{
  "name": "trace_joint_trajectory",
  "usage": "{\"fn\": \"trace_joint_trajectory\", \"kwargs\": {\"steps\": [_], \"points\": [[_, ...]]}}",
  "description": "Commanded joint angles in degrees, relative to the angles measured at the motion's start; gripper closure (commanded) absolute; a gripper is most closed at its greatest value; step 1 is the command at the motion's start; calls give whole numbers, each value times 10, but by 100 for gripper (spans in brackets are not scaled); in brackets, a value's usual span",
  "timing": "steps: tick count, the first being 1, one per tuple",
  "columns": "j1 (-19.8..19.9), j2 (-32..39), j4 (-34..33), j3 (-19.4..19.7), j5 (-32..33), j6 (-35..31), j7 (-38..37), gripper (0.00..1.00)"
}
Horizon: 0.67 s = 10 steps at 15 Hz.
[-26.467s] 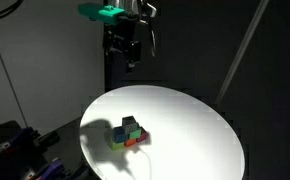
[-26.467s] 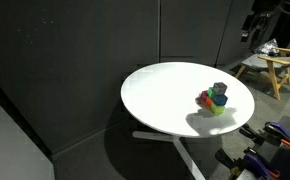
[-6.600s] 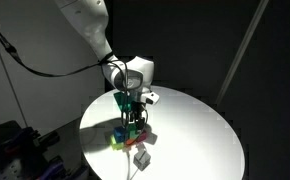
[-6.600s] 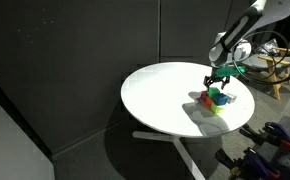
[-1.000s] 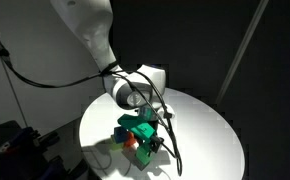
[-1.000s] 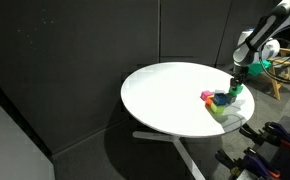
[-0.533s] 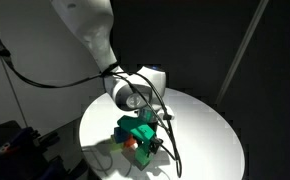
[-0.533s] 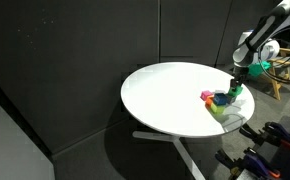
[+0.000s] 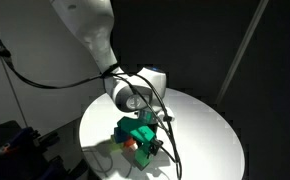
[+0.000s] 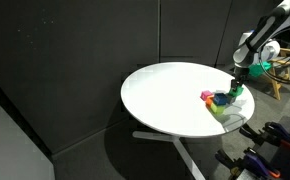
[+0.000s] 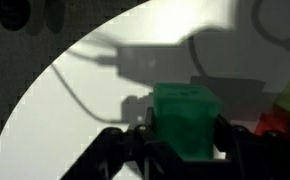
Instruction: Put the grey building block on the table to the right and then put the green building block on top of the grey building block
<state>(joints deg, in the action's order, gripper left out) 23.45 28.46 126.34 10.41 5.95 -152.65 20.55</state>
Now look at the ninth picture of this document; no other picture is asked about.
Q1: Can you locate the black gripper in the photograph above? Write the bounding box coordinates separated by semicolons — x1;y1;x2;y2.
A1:
144;124;164;159

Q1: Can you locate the green building block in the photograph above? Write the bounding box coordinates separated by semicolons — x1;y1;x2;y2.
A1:
133;145;155;170

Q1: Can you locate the orange building block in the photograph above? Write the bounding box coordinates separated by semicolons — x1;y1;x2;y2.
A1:
123;137;136;148

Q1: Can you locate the blue building block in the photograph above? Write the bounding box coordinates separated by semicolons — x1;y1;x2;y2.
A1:
113;127;130;143

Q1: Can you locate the lime building block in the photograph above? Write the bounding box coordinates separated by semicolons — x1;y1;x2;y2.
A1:
110;134;126;151

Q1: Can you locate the black spring clamp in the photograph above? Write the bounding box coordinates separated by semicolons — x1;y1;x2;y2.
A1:
34;130;60;148

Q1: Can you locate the slanted metal pole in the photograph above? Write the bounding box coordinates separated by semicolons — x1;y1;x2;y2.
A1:
214;0;270;106

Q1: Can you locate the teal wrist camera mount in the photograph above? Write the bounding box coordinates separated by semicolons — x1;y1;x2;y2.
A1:
116;116;156;145

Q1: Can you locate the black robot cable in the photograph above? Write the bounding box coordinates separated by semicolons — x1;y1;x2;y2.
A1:
0;4;183;180

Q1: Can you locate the thin grey cord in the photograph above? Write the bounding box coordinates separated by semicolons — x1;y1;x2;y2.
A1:
0;55;30;128

